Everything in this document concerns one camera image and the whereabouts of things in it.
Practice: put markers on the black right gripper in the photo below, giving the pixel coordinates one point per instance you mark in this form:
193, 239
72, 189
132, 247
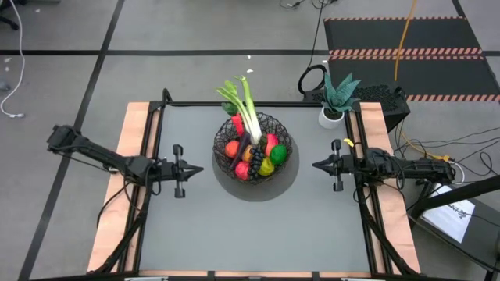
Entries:
351, 164

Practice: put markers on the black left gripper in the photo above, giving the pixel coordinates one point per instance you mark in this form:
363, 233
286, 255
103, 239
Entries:
168, 170

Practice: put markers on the orange-red round fruit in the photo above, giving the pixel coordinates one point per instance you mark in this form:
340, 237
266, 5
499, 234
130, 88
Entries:
232, 149

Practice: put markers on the green lime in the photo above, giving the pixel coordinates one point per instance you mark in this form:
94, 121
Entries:
278, 155

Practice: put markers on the pink-red apple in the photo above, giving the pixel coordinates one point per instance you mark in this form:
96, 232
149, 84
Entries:
241, 171

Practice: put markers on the purple eggplant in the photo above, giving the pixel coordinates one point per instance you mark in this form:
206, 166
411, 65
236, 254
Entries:
241, 148

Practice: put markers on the red peach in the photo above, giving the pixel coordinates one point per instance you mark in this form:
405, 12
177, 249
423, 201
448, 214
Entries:
272, 142

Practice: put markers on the yellow-green apple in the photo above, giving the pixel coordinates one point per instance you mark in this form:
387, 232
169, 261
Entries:
267, 168

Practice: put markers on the dark grape bunch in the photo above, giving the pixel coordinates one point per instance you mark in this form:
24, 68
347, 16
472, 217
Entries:
256, 162

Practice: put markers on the green celery stalk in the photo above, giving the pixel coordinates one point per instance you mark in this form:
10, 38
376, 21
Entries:
252, 125

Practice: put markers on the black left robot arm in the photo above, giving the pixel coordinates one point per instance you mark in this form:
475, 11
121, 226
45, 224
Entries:
101, 154

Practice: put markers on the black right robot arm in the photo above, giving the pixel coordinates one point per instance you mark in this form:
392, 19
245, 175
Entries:
414, 169

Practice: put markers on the yellow tag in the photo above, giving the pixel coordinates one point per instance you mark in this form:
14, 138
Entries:
348, 142

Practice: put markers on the potted plant in white pot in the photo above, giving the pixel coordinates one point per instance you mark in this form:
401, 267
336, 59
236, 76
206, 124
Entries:
331, 120

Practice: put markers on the wooden table side board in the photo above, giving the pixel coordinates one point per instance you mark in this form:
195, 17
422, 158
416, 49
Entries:
133, 117
371, 125

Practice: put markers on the black computer tower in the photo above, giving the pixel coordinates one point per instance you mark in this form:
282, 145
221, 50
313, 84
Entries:
383, 97

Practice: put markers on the white paper sheet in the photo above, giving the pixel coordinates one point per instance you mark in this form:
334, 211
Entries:
449, 214

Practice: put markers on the black floor mat striped edges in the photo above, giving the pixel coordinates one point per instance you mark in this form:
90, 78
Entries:
429, 35

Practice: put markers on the dark grey side cart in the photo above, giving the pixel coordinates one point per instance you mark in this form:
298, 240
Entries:
484, 234

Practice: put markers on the black office chair base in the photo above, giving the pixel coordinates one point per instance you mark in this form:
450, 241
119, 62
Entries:
9, 23

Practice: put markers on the black aluminium table frame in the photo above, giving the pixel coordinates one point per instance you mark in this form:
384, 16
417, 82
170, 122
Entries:
187, 104

